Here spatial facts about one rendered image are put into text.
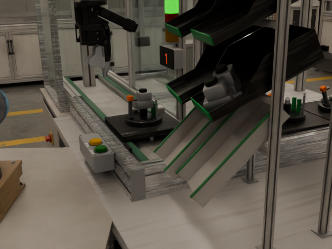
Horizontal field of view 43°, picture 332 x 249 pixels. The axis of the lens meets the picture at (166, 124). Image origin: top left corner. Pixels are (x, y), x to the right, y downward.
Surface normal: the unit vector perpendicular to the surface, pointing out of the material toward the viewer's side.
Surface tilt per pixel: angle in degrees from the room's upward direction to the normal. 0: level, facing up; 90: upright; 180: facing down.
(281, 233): 0
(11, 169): 2
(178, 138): 90
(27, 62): 90
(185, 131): 90
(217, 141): 90
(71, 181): 0
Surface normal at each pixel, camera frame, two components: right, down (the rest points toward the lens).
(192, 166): 0.23, 0.32
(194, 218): -0.02, -0.95
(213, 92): -0.20, 0.51
